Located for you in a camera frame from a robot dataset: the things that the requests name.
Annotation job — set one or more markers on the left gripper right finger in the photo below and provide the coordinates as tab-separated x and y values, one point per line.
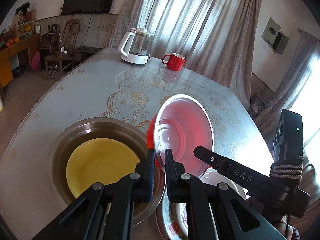
214	212

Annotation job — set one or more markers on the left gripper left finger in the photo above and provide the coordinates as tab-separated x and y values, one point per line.
105	211

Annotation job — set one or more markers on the yellow plastic bowl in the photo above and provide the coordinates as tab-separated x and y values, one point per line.
99	160

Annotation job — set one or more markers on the steel bowl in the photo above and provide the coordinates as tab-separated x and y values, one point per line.
109	128

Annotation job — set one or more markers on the red and white bowl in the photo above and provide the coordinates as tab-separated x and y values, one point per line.
181	124

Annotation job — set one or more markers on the white ceramic bowl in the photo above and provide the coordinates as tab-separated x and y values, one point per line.
212	177

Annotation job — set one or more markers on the floral patterned plate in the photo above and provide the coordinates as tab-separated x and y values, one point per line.
171	219

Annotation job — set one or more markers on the wooden chair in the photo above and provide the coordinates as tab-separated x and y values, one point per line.
65	56

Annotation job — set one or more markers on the pink bag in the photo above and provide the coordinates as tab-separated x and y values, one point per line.
36	62

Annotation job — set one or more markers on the red mug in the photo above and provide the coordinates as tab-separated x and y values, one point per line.
174	61

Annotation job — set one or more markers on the glass electric kettle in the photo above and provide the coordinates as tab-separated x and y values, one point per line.
134	46

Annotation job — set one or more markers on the grey curtain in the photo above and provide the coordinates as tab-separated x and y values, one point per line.
215	36

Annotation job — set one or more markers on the yellow wooden desk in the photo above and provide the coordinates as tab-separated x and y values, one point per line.
24	49

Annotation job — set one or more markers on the wall electrical box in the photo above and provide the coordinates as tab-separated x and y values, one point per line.
274	38

